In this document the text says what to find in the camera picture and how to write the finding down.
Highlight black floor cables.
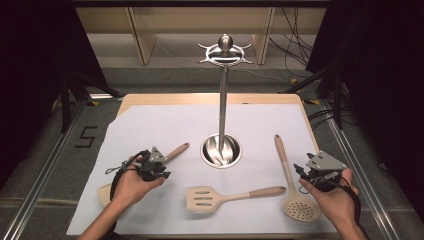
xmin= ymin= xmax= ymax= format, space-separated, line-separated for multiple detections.
xmin=307 ymin=107 xmax=355 ymax=130

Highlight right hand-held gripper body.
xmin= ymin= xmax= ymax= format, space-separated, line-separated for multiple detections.
xmin=306 ymin=150 xmax=348 ymax=193

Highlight bundle of black cables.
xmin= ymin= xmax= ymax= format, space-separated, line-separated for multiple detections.
xmin=268 ymin=7 xmax=318 ymax=78

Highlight black curtain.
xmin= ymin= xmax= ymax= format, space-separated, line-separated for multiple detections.
xmin=305 ymin=0 xmax=424 ymax=219
xmin=0 ymin=0 xmax=113 ymax=189

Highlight beige utensil with wooden handle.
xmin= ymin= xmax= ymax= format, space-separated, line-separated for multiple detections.
xmin=97 ymin=142 xmax=191 ymax=208

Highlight steel utensil stand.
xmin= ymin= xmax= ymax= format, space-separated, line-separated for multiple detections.
xmin=197 ymin=33 xmax=253 ymax=170

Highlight person's left hand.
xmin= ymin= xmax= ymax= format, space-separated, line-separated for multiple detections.
xmin=111 ymin=154 xmax=167 ymax=210

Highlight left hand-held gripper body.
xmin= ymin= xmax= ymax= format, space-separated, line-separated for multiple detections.
xmin=136 ymin=146 xmax=168 ymax=183

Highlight white table cloth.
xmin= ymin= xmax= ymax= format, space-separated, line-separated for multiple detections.
xmin=65 ymin=103 xmax=338 ymax=236

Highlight black stand legs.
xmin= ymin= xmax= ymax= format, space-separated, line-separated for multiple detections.
xmin=280 ymin=63 xmax=349 ymax=132
xmin=59 ymin=68 xmax=122 ymax=135

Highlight thin white floor cable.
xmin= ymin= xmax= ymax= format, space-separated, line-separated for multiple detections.
xmin=238 ymin=67 xmax=292 ymax=85

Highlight beige slotted spatula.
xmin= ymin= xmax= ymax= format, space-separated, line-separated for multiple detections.
xmin=185 ymin=185 xmax=287 ymax=215

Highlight person's right hand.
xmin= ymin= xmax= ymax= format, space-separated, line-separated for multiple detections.
xmin=298 ymin=168 xmax=360 ymax=228

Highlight light wooden shelf unit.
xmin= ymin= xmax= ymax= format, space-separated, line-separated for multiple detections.
xmin=75 ymin=6 xmax=328 ymax=66

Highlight beige perforated skimmer spoon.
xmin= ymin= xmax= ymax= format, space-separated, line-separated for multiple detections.
xmin=273 ymin=134 xmax=323 ymax=223

